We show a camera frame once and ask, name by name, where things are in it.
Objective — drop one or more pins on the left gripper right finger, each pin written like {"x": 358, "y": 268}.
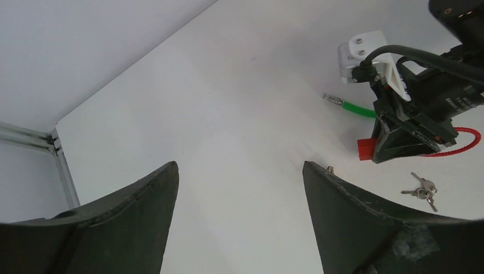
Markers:
{"x": 359, "y": 232}

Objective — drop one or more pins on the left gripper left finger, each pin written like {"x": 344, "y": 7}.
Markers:
{"x": 123, "y": 232}

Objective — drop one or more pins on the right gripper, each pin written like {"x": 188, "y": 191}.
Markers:
{"x": 413, "y": 111}

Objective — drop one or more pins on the green cable lock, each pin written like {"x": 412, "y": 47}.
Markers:
{"x": 353, "y": 108}

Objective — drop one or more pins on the red lock keys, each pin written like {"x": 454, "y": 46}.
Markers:
{"x": 426, "y": 191}

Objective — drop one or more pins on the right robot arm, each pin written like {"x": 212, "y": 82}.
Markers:
{"x": 464, "y": 19}

